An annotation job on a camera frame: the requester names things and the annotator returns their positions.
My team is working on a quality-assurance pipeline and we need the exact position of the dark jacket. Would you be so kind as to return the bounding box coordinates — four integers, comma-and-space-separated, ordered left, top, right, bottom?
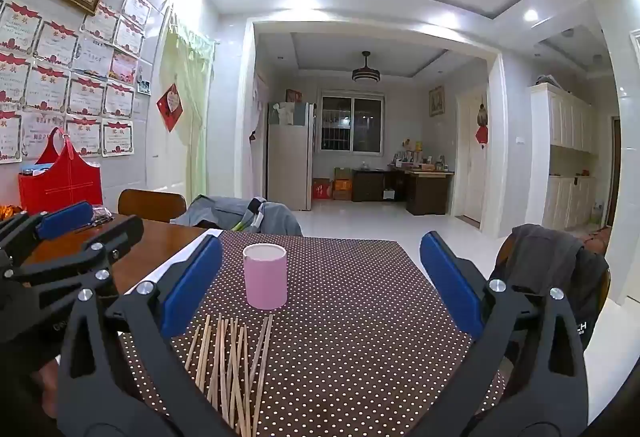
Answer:
487, 224, 611, 353

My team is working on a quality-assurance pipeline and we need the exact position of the pink cup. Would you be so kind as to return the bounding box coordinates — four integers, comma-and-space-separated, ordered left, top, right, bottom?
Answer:
243, 244, 288, 311

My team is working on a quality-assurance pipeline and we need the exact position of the dark wooden desk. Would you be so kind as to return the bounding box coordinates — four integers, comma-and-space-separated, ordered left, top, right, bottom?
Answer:
352, 168, 455, 216

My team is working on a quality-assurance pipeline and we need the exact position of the orange cardboard box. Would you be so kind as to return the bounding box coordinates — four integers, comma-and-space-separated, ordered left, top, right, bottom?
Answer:
333, 167, 353, 200

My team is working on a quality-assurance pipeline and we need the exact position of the ceiling fan lamp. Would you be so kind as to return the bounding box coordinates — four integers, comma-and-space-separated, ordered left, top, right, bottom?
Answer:
351, 51, 381, 82

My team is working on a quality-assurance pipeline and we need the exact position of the row of bottles and jars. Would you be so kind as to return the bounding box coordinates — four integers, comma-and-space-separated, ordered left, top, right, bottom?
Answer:
395, 139, 448, 172

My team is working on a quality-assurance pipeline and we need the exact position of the wall of award certificates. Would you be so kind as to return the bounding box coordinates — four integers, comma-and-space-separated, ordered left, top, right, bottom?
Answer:
0, 0, 152, 164

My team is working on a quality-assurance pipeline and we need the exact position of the light green curtain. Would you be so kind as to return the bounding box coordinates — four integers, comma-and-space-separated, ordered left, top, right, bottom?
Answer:
159, 14, 217, 202

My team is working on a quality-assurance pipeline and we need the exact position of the red heart wall decoration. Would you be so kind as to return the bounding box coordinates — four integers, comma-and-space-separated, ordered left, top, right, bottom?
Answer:
156, 83, 185, 132

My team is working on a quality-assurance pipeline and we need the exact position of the red hanging ornament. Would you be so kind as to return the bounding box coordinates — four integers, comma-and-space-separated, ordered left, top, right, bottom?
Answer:
475, 103, 490, 148

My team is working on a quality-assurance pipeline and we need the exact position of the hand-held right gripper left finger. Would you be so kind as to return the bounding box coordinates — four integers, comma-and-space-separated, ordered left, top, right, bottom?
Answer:
56, 237, 237, 437

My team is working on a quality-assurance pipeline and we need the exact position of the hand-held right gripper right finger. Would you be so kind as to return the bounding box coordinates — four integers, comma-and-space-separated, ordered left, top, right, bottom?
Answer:
419, 230, 589, 437

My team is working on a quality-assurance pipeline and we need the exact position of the white door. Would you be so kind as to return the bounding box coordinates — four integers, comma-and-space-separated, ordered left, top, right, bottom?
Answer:
456, 87, 488, 225

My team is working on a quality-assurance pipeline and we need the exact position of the brown polka dot tablecloth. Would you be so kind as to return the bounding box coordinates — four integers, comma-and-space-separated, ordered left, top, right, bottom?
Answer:
117, 229, 506, 437

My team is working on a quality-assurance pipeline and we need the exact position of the wooden chair back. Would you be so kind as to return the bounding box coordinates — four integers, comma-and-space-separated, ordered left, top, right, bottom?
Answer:
117, 189, 187, 224

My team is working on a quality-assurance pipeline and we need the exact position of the red felt bag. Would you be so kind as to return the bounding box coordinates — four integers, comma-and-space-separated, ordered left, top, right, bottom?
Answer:
18, 127, 103, 218

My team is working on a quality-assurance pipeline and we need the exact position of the group of wooden chopsticks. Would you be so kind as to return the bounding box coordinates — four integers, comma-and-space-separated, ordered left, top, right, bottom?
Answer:
185, 313, 274, 437

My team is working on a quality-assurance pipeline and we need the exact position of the wooden chair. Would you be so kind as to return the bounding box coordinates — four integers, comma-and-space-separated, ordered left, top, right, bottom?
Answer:
117, 189, 187, 224
499, 232, 612, 303

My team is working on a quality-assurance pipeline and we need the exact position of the barred window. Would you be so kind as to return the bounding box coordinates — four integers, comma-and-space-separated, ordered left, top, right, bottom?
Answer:
320, 92, 385, 152

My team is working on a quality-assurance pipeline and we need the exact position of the white cabinet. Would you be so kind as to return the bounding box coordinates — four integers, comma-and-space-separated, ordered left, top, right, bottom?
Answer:
530, 82, 598, 230

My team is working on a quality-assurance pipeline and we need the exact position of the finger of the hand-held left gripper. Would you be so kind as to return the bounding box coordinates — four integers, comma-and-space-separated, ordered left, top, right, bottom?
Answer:
10, 215, 146, 304
0, 201, 96, 264

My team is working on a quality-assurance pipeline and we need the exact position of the silver refrigerator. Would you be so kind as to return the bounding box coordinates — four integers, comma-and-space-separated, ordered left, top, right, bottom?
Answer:
266, 102, 316, 212

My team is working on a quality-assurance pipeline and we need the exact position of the grey jacket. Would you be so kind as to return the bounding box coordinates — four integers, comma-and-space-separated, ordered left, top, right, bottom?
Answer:
171, 195, 303, 236

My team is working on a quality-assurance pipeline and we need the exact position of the brown door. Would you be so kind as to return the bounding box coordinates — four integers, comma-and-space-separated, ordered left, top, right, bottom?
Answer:
607, 117, 622, 228

